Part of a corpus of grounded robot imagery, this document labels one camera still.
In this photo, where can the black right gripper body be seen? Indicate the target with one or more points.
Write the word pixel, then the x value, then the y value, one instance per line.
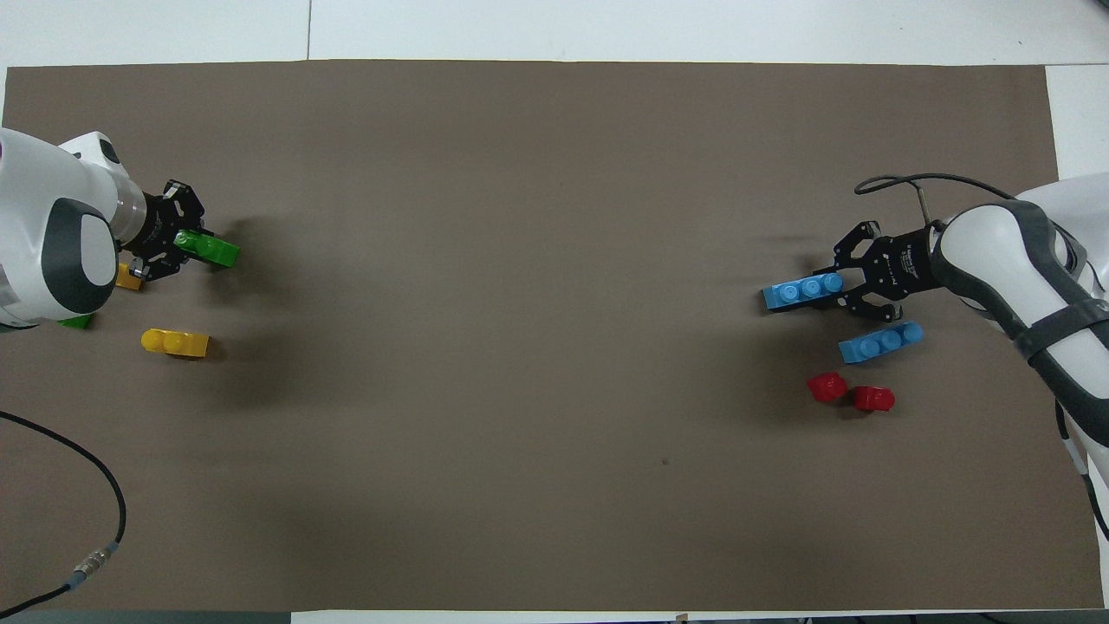
pixel 910 260

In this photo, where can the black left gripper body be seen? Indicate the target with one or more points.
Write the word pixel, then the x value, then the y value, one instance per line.
pixel 158 227

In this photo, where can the green two-stud toy brick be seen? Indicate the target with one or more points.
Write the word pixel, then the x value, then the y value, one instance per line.
pixel 212 250
pixel 78 322

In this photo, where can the blue three-stud toy brick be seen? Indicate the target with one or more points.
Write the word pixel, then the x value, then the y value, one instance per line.
pixel 801 291
pixel 879 342

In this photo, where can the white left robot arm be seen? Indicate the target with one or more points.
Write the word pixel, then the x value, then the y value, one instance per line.
pixel 35 225

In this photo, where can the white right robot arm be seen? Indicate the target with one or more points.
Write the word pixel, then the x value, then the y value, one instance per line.
pixel 996 251

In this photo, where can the yellow two-stud toy brick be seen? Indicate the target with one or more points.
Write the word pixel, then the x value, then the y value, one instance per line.
pixel 130 279
pixel 175 343

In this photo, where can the red one-stud toy brick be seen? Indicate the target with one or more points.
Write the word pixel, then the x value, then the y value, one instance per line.
pixel 873 399
pixel 827 386

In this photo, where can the brown table mat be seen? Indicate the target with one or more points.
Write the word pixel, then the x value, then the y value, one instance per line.
pixel 520 347

